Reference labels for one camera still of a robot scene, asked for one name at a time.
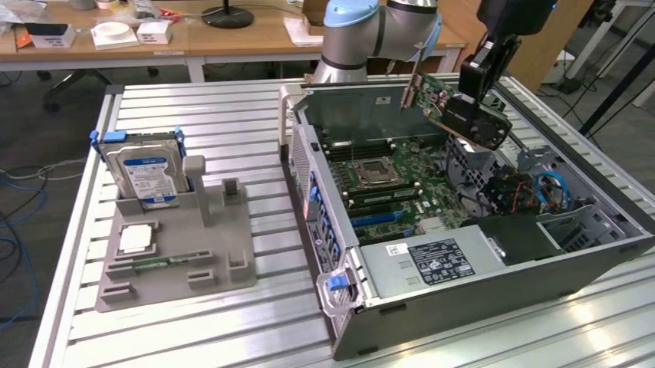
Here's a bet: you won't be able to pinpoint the grey parts rack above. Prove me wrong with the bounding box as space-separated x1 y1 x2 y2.
94 155 258 314

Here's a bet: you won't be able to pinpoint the brown cardboard box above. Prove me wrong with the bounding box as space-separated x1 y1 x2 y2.
301 0 332 28

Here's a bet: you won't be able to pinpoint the small white box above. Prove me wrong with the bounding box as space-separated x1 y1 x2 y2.
136 21 173 45

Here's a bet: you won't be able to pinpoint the perforated metal disk bay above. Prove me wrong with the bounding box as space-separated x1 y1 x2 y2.
442 113 516 200

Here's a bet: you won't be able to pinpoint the green graphics card black fan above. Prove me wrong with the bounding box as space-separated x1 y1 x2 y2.
397 41 513 151

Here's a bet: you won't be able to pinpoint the black round lamp base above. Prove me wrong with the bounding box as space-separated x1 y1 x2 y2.
200 0 256 29

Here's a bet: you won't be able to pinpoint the silver chipset heatsink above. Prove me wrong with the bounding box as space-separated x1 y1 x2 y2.
420 217 452 234

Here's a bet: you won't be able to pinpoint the black office chair base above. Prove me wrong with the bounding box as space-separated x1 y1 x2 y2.
41 68 116 113

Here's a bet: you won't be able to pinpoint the white paper booklet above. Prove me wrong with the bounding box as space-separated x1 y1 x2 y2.
284 17 324 48

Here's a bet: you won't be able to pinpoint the wooden cabinet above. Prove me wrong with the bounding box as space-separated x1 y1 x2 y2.
438 0 594 93

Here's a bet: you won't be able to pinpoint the white floor cable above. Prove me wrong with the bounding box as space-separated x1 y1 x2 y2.
2 159 85 181

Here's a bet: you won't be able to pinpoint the green RAM stick black chips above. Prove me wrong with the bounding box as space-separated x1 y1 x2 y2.
349 186 424 205

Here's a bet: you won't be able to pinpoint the green loose RAM stick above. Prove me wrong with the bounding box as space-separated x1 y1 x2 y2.
109 253 212 270

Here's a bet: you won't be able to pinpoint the black stand pole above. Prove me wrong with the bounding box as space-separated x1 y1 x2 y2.
560 0 655 137

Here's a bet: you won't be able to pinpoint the grey power supply unit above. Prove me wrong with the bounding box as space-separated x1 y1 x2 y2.
358 225 508 301

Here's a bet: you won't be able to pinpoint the blue floor cable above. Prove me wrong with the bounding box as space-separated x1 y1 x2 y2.
0 168 48 331

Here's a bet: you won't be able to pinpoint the silver CPU chip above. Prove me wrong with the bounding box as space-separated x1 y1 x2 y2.
116 225 156 253

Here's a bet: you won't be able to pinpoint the grey metal disk bay bracket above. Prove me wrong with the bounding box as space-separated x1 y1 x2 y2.
536 205 644 254

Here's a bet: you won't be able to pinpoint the white box with tape roll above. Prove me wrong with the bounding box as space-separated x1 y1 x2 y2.
90 21 140 51

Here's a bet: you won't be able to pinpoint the blue expansion slot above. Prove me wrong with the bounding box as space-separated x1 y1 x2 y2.
349 209 410 228

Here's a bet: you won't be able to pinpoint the green motherboard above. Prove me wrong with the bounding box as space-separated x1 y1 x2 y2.
321 136 480 246

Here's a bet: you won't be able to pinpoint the blue wire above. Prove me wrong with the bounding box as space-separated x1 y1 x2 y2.
530 171 573 212

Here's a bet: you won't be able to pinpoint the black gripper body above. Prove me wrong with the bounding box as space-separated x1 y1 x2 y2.
474 0 557 38

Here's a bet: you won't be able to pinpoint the hard disk blue caddy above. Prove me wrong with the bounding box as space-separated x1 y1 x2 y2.
89 129 188 211

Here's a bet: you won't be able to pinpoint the metal CPU socket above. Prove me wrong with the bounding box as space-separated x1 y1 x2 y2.
354 157 406 189

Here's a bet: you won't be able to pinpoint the white pedestal unit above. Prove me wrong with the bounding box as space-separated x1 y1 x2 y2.
540 49 580 86

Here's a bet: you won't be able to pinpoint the open dark PC case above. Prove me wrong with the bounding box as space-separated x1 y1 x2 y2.
277 70 655 362

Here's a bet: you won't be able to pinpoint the white box black lid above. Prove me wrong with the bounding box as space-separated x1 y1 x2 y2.
24 22 77 49

